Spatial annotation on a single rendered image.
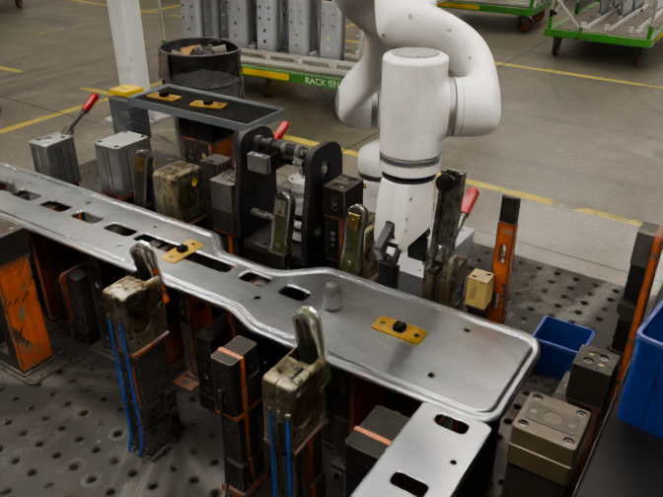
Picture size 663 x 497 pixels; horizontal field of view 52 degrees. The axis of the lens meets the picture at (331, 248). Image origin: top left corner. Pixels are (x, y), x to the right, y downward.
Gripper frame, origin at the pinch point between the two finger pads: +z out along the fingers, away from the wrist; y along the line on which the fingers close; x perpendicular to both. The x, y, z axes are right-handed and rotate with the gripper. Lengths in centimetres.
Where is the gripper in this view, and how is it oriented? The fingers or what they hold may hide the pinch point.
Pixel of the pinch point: (403, 266)
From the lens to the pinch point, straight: 102.1
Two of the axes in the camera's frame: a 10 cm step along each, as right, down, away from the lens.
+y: -5.4, 4.1, -7.3
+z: 0.0, 8.7, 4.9
